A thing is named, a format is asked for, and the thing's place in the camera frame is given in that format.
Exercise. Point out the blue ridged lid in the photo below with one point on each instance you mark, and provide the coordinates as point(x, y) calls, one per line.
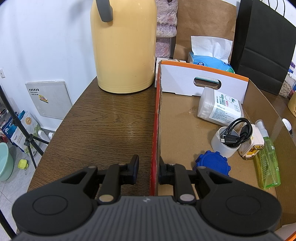
point(214, 161)

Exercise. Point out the yellow thermos jug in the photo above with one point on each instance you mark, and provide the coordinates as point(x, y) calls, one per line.
point(124, 44)

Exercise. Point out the blue tissue pack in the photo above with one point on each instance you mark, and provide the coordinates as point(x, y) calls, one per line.
point(211, 52)

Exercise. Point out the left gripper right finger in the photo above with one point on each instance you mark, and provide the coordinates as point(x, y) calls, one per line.
point(177, 176)

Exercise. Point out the printed paper bag on floor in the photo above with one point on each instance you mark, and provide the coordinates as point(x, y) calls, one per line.
point(15, 135)

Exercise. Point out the brown paper bag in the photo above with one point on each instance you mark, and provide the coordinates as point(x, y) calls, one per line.
point(203, 18)

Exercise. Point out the black paper bag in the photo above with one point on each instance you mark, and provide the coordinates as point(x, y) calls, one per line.
point(263, 45)

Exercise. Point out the white tape roll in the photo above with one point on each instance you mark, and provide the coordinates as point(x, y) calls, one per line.
point(220, 147)

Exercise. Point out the green plastic basin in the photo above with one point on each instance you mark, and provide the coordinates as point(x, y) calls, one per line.
point(6, 162)

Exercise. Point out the beige yellow travel adapter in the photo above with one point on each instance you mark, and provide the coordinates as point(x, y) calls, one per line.
point(253, 145)

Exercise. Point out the green spray bottle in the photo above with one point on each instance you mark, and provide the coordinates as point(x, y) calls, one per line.
point(266, 161)

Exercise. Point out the small yellow green container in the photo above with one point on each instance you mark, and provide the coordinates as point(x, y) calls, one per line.
point(23, 165)

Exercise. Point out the white wipes canister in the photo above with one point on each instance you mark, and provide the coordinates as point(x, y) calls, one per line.
point(219, 108)

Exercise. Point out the pink textured vase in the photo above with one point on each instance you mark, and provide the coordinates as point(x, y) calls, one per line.
point(166, 26)

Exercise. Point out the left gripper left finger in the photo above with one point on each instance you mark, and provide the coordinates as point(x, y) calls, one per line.
point(114, 177)

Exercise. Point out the white wall panel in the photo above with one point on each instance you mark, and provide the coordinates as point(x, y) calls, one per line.
point(51, 98)

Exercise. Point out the orange white cardboard box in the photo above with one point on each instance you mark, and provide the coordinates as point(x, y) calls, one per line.
point(180, 136)

